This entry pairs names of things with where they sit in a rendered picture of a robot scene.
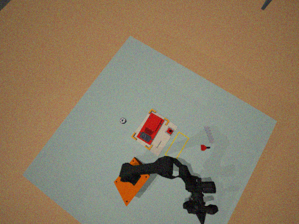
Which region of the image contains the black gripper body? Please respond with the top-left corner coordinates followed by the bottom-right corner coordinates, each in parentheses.
top-left (183, 194), bottom-right (219, 215)

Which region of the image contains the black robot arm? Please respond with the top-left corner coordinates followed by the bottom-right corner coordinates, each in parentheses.
top-left (119, 156), bottom-right (216, 214)

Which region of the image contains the black toy tyre with white rim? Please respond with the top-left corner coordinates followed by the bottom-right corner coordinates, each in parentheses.
top-left (120, 118), bottom-right (126, 124)

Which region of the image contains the grey flat bar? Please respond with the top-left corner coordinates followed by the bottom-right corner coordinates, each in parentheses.
top-left (205, 126), bottom-right (214, 143)

